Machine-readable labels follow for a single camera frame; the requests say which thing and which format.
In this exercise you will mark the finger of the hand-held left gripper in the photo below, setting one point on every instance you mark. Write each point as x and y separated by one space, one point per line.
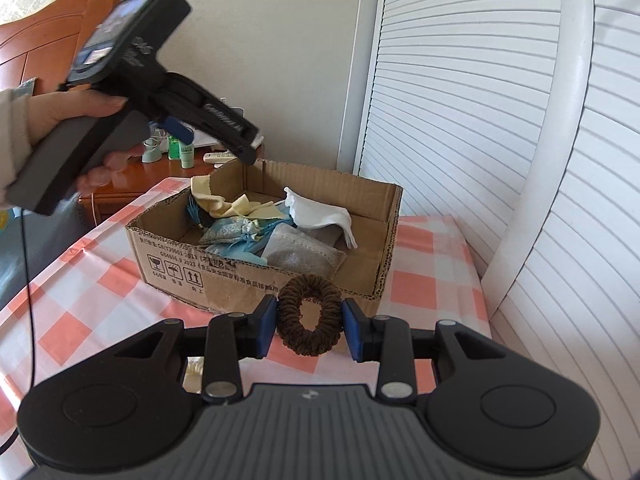
177 129
225 125

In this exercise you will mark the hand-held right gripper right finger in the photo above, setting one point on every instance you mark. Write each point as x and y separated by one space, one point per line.
352 336

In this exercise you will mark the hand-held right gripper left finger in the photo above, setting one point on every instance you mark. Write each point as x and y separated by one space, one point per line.
267 330

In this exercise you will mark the brown scrunchie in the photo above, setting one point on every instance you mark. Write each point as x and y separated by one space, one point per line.
287 310

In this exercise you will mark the grey lace sock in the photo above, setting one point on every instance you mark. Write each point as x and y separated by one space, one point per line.
300 255

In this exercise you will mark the pale yellow cloth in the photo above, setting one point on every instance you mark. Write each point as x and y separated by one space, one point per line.
240 207

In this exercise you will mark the brown cardboard box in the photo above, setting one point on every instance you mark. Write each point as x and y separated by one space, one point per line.
165 270

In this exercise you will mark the person's left hand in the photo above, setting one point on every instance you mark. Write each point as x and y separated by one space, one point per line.
75 110

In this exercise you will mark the white remote control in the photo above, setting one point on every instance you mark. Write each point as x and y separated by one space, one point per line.
219 156

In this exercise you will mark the small desk fan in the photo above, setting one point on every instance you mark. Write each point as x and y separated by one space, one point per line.
151 152

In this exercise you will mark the orange wooden nightstand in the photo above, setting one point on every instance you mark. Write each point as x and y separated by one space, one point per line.
145 180

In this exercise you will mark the orange wooden headboard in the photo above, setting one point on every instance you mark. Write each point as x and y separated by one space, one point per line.
45 45

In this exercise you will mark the pink checkered tablecloth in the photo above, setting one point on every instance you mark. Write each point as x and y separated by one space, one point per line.
440 285

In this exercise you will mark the light blue patterned cloth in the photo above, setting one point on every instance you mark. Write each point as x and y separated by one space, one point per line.
225 230

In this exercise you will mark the white cloth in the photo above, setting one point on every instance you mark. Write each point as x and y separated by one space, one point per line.
315 212

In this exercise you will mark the blue printed bedding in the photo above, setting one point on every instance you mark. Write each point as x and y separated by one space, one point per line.
45 250

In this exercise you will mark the white louvered door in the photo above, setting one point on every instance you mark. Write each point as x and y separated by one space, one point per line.
600 285
450 100

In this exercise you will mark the white door frame post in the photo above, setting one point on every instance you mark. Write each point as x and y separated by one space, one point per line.
555 110

